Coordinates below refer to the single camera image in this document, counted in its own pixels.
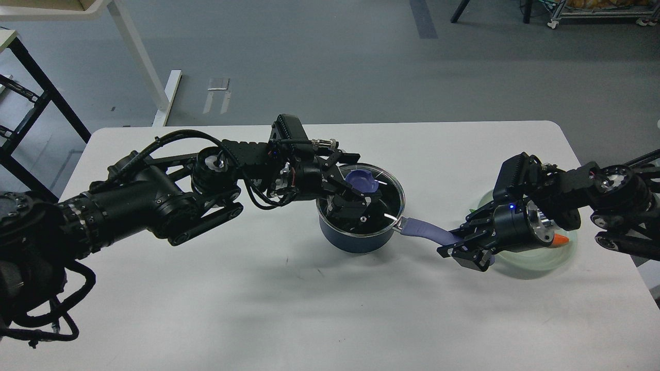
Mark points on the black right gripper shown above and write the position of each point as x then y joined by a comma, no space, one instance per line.
512,227

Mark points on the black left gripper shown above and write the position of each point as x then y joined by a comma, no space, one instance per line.
313,177

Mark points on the glass pot lid blue knob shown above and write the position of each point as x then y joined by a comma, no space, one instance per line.
373,210

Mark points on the blue saucepan with handle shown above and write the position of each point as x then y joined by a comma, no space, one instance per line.
377,230

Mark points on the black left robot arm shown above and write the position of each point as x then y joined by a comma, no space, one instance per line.
180,186

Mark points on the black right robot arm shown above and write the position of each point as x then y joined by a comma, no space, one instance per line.
531,199

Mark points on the clear green glass plate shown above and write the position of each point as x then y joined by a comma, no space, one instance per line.
534,261

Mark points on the orange toy carrot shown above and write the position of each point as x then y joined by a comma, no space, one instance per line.
560,240

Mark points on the black furniture legs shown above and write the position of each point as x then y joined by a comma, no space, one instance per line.
514,11

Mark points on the wheeled metal cart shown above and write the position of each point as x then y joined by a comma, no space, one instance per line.
645,12

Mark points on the black metal rack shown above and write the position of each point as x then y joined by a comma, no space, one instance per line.
50,94

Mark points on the white desk frame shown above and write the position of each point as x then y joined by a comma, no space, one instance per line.
163,95

